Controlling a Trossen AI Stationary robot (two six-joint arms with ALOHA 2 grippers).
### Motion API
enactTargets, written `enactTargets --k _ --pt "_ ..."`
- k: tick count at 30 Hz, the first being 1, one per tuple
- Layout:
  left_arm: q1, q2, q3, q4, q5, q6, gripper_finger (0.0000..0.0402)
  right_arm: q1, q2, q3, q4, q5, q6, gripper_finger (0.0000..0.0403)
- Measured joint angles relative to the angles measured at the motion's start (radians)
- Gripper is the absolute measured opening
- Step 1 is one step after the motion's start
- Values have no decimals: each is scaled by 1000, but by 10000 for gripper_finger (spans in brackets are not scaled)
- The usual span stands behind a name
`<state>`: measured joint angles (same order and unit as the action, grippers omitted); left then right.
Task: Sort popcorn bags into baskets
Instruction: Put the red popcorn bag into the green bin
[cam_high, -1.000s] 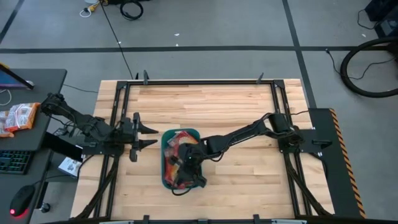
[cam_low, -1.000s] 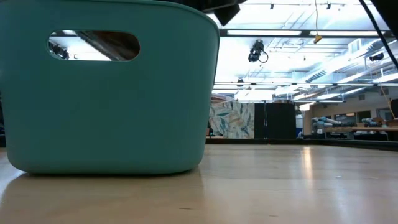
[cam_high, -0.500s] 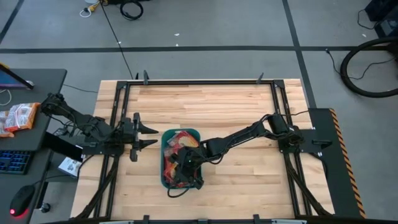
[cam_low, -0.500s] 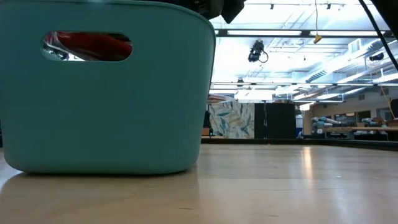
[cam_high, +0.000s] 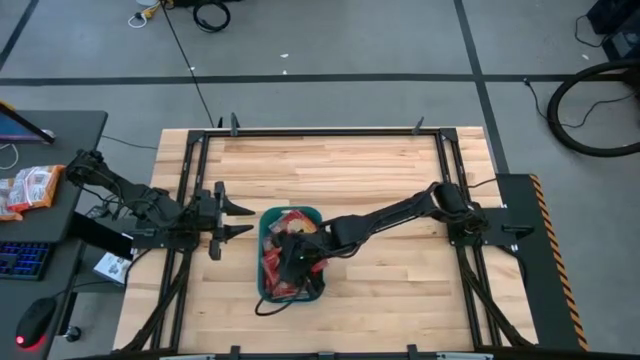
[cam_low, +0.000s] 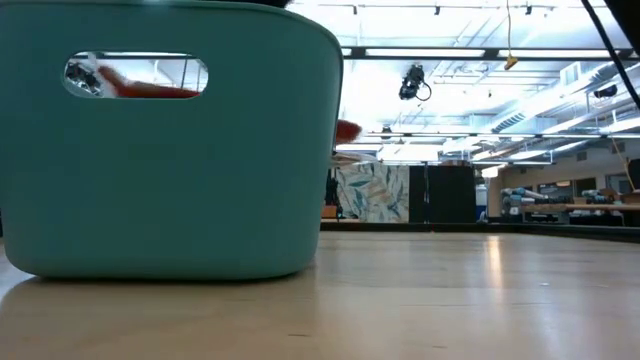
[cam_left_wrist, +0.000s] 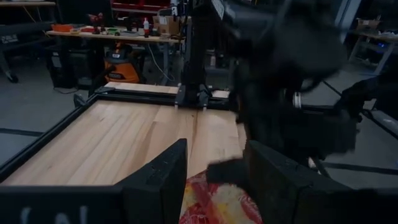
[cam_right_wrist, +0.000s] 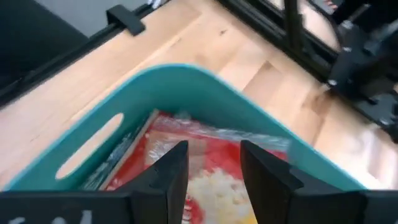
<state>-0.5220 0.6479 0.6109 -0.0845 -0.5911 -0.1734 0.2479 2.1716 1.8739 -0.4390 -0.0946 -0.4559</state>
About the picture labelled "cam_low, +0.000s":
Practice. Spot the teal plastic basket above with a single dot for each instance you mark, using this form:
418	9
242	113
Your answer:
170	175

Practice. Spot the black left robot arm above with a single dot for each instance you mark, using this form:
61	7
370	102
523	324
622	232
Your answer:
82	79

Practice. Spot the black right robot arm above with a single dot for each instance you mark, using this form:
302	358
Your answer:
627	20

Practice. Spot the blue-grey background robot arm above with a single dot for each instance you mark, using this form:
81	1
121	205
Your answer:
520	194
595	195

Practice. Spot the black room partition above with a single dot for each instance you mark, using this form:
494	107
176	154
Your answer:
442	192

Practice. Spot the long ceiling light track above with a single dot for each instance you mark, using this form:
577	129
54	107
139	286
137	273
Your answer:
500	135

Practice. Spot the black ceiling-mounted device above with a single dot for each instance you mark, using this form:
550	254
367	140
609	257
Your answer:
606	91

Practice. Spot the black overhead camera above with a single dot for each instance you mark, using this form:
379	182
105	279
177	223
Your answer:
412	82

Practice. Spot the leaf-patterned wall panel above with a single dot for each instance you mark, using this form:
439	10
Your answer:
372	192

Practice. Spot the black overhead frame bar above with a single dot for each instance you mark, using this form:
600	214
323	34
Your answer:
495	53

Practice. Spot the black table edge rail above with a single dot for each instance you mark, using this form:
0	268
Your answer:
500	229

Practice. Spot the wooden workbench with metal frame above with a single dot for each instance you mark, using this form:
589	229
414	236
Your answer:
590	206

